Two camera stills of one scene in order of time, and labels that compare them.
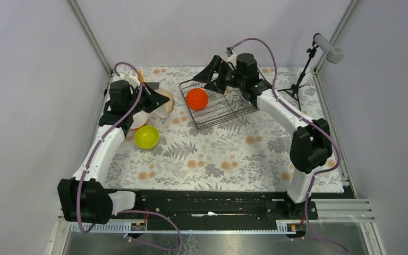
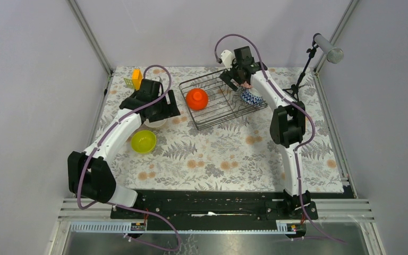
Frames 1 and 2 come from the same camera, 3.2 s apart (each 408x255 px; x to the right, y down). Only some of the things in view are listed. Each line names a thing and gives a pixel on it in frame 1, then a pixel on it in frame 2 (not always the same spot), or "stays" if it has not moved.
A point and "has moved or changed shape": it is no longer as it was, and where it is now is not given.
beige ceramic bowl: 167,108 has moved or changed shape
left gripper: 154,99 to 171,109
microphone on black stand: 334,54 stays
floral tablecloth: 251,152 stays
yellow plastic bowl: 146,137 has moved or changed shape
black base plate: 219,204 stays
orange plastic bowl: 196,99 stays
